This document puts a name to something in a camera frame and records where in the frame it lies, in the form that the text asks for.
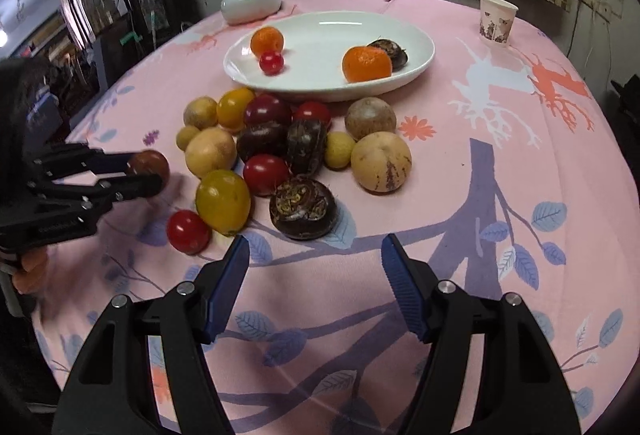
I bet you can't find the pink printed tablecloth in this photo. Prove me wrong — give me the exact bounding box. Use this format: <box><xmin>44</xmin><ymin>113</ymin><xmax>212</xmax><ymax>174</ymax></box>
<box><xmin>32</xmin><ymin>0</ymin><xmax>636</xmax><ymax>435</ymax></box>

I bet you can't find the tan round longan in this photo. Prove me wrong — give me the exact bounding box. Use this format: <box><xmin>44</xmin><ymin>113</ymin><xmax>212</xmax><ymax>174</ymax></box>
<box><xmin>183</xmin><ymin>96</ymin><xmax>219</xmax><ymax>130</ymax></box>

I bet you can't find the hanging cable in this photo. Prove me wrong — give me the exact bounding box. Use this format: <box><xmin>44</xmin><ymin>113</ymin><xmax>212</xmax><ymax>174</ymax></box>
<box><xmin>567</xmin><ymin>0</ymin><xmax>583</xmax><ymax>61</ymax></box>

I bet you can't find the small tangerine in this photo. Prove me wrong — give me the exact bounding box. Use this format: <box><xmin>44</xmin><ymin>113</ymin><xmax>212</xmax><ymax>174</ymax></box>
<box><xmin>250</xmin><ymin>26</ymin><xmax>285</xmax><ymax>57</ymax></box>

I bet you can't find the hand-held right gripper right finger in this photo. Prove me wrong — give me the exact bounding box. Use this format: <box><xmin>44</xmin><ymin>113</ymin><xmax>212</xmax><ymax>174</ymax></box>
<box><xmin>381</xmin><ymin>233</ymin><xmax>583</xmax><ymax>435</ymax></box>

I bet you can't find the white oval plate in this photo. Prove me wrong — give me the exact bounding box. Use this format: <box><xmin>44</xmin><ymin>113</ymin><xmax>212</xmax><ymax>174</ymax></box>
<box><xmin>223</xmin><ymin>10</ymin><xmax>436</xmax><ymax>103</ymax></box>

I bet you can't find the person's left hand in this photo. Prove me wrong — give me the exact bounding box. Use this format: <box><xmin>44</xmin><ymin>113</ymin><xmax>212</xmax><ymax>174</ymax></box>
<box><xmin>11</xmin><ymin>246</ymin><xmax>49</xmax><ymax>295</ymax></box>

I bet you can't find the dark brownish tomato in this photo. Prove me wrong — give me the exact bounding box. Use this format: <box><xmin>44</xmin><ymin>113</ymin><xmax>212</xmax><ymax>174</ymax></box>
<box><xmin>126</xmin><ymin>149</ymin><xmax>171</xmax><ymax>188</ymax></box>

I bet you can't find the small red cherry tomato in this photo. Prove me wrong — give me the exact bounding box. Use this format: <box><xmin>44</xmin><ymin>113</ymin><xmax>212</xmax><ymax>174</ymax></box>
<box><xmin>259</xmin><ymin>50</ymin><xmax>285</xmax><ymax>76</ymax></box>

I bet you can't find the dark brown water chestnut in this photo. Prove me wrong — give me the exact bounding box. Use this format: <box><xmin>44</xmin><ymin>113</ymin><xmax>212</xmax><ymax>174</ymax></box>
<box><xmin>269</xmin><ymin>178</ymin><xmax>338</xmax><ymax>241</ymax></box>
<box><xmin>367</xmin><ymin>39</ymin><xmax>409</xmax><ymax>70</ymax></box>
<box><xmin>236</xmin><ymin>121</ymin><xmax>289</xmax><ymax>162</ymax></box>
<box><xmin>286</xmin><ymin>118</ymin><xmax>328</xmax><ymax>176</ymax></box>

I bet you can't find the small yellowish longan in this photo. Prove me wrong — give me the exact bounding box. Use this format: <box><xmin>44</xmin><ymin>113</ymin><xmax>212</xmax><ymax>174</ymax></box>
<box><xmin>176</xmin><ymin>125</ymin><xmax>201</xmax><ymax>151</ymax></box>
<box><xmin>324</xmin><ymin>131</ymin><xmax>357</xmax><ymax>171</ymax></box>

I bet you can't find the brown passion fruit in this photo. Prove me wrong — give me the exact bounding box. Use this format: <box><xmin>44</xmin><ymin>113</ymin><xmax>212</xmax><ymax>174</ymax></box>
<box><xmin>345</xmin><ymin>96</ymin><xmax>398</xmax><ymax>141</ymax></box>

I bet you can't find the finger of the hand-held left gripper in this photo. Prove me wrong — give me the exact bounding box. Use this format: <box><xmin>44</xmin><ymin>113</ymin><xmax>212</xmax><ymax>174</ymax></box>
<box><xmin>31</xmin><ymin>142</ymin><xmax>138</xmax><ymax>181</ymax></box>
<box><xmin>25</xmin><ymin>172</ymin><xmax>165</xmax><ymax>221</ymax></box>

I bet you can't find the striped pepino melon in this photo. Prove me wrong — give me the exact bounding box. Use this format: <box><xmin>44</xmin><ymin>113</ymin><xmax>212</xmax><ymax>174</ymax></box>
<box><xmin>350</xmin><ymin>131</ymin><xmax>413</xmax><ymax>193</ymax></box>

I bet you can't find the yellow tomato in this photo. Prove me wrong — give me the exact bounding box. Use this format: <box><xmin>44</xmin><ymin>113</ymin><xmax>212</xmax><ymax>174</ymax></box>
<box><xmin>195</xmin><ymin>169</ymin><xmax>252</xmax><ymax>237</ymax></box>
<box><xmin>216</xmin><ymin>88</ymin><xmax>257</xmax><ymax>131</ymax></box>

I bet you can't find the printed paper cup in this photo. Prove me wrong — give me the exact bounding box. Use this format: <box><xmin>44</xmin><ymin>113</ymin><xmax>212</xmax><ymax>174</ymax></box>
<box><xmin>478</xmin><ymin>0</ymin><xmax>519</xmax><ymax>47</ymax></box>

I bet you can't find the dark red tomato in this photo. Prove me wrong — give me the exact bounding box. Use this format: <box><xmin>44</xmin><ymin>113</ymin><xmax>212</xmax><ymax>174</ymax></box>
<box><xmin>244</xmin><ymin>94</ymin><xmax>293</xmax><ymax>127</ymax></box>

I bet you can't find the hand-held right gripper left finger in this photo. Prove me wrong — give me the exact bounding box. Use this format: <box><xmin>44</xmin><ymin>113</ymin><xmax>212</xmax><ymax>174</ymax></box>
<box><xmin>51</xmin><ymin>235</ymin><xmax>251</xmax><ymax>435</ymax></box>

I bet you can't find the white lidded ceramic jar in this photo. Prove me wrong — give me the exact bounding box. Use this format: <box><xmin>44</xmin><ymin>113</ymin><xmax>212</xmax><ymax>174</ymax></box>
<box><xmin>221</xmin><ymin>0</ymin><xmax>282</xmax><ymax>26</ymax></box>

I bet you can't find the large tangerine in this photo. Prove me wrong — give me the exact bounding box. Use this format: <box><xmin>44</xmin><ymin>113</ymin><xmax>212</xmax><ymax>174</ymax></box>
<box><xmin>342</xmin><ymin>45</ymin><xmax>393</xmax><ymax>83</ymax></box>

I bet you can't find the pale yellow pepino melon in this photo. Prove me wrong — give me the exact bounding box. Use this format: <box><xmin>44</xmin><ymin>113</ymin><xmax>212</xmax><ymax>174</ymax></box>
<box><xmin>184</xmin><ymin>126</ymin><xmax>238</xmax><ymax>179</ymax></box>

